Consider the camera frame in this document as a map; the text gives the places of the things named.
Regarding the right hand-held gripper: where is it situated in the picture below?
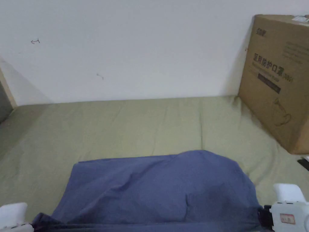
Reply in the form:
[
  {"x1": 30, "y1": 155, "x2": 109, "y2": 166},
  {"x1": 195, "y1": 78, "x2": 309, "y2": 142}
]
[{"x1": 258, "y1": 183, "x2": 309, "y2": 232}]

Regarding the grey panel with wooden frame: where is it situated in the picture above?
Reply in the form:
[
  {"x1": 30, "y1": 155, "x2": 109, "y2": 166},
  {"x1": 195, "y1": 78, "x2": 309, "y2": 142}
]
[{"x1": 0, "y1": 56, "x2": 18, "y2": 125}]

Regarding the bed with pale green sheet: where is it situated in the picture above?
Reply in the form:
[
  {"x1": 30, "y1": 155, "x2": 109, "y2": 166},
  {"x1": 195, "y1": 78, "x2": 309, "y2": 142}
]
[{"x1": 0, "y1": 95, "x2": 309, "y2": 232}]

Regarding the dark blue shirt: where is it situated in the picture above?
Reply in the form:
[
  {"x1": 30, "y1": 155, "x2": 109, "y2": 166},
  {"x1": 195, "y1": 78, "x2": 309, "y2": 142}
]
[{"x1": 32, "y1": 150, "x2": 263, "y2": 232}]

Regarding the brown cardboard carton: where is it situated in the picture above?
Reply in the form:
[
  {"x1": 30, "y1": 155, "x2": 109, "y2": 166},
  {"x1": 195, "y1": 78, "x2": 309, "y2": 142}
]
[{"x1": 237, "y1": 14, "x2": 309, "y2": 155}]

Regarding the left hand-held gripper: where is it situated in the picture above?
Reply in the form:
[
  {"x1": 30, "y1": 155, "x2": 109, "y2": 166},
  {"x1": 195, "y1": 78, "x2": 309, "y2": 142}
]
[{"x1": 0, "y1": 202, "x2": 33, "y2": 232}]

